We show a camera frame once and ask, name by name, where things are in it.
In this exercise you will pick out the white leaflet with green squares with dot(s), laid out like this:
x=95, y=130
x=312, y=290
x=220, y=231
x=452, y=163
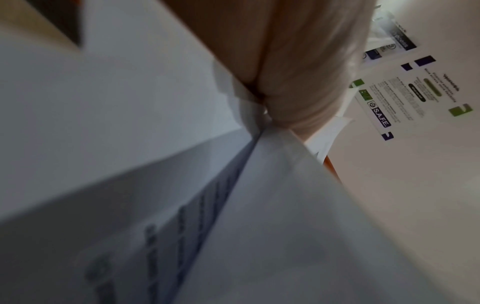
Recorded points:
x=416, y=95

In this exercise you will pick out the white printed leaflet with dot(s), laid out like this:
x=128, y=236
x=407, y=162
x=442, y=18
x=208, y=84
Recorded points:
x=157, y=184

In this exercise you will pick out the white leaflet with dark band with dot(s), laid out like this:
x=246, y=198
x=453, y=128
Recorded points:
x=393, y=35

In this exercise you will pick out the white paper sheet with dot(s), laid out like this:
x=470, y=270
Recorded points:
x=330, y=133

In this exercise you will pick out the orange object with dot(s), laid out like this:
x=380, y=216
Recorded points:
x=332, y=169

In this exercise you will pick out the person's left hand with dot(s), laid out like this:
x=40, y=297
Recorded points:
x=300, y=65

